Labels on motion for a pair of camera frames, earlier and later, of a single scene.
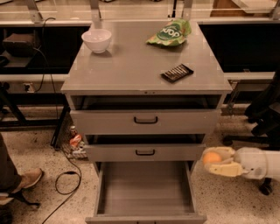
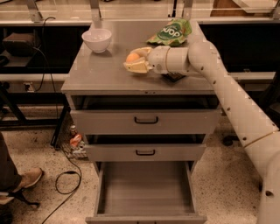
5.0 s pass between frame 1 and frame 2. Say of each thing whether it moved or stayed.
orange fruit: moved
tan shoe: stayed
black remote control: stayed
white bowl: stayed
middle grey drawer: stayed
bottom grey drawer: stayed
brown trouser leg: stayed
